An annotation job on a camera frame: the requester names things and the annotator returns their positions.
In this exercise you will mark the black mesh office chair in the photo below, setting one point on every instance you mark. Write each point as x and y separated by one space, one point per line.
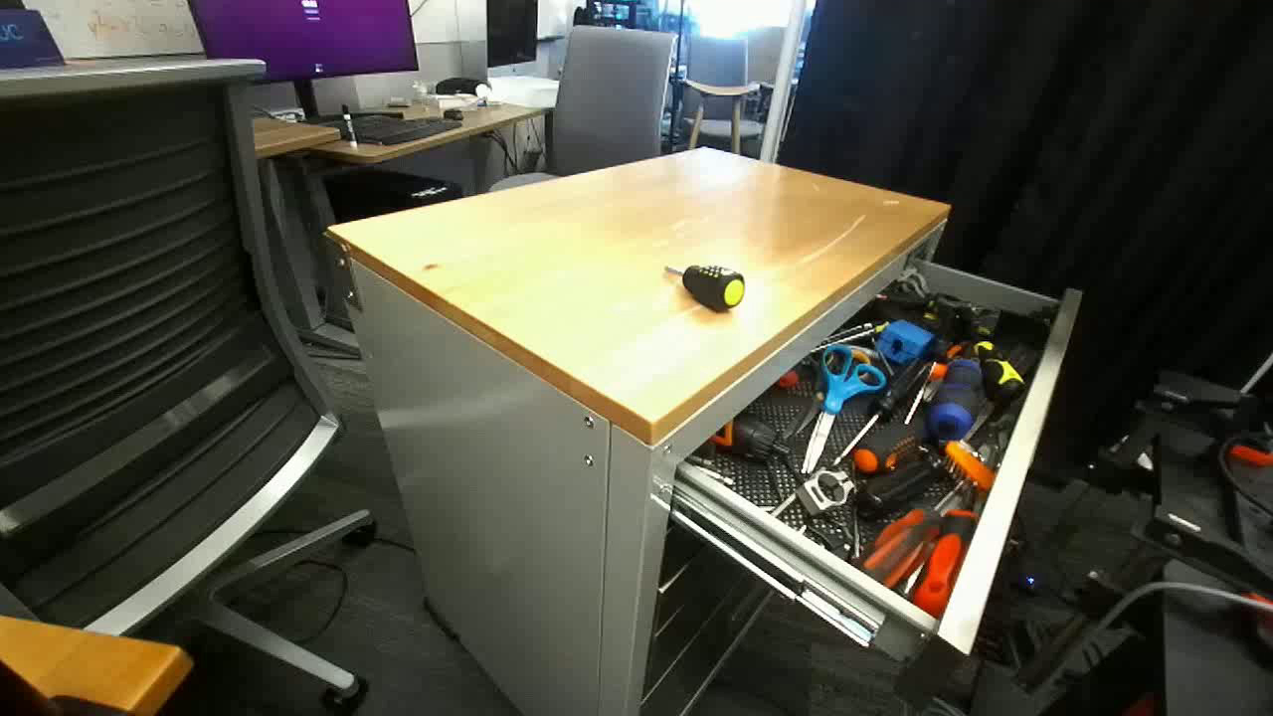
123 265

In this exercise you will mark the monitor with purple screen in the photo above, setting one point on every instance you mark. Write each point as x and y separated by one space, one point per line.
306 33

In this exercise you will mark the wooden board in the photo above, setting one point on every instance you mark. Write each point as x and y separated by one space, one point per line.
82 663

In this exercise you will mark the grey cabinet with wooden top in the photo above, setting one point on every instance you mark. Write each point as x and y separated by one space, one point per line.
531 265

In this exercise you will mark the wooden office desk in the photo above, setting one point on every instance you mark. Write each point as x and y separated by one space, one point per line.
401 144

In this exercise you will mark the black equipment base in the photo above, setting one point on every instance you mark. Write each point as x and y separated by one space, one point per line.
1197 489

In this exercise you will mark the open laptop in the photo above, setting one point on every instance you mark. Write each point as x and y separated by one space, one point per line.
25 38

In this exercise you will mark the black curtain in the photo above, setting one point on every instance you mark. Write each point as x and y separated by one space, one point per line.
1062 133

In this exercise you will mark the grey fabric office chair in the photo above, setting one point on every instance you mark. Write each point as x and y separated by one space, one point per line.
609 93

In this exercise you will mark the blue block tool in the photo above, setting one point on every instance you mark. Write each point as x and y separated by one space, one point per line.
905 342

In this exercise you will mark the dark computer monitor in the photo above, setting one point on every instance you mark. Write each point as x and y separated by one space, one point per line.
513 30

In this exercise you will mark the grey metal tool drawer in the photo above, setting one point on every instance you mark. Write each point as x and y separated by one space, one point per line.
1021 452

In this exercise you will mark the white pole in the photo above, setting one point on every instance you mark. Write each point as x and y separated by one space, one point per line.
791 81

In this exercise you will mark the wooden frame chair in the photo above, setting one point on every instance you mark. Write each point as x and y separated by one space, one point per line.
722 89

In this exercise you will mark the yellow black hand tool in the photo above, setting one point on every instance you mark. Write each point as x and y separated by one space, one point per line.
995 373

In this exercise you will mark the black keyboard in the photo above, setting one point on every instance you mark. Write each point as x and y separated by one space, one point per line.
401 129

